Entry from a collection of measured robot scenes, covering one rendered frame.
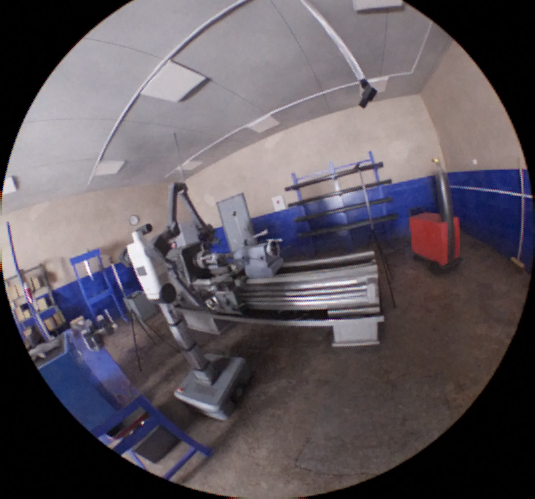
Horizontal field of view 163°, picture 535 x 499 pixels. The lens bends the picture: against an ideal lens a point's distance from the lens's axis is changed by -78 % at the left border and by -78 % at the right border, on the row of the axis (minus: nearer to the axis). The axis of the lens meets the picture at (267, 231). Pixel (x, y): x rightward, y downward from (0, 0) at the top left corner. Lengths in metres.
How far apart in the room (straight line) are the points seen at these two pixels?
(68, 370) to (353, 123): 5.49
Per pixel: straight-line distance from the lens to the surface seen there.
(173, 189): 1.45
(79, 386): 1.11
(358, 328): 1.96
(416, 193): 5.01
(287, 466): 1.60
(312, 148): 4.91
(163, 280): 1.40
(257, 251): 2.02
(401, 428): 1.65
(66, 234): 5.56
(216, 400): 1.72
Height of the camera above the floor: 1.54
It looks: 7 degrees down
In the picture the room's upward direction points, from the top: 16 degrees counter-clockwise
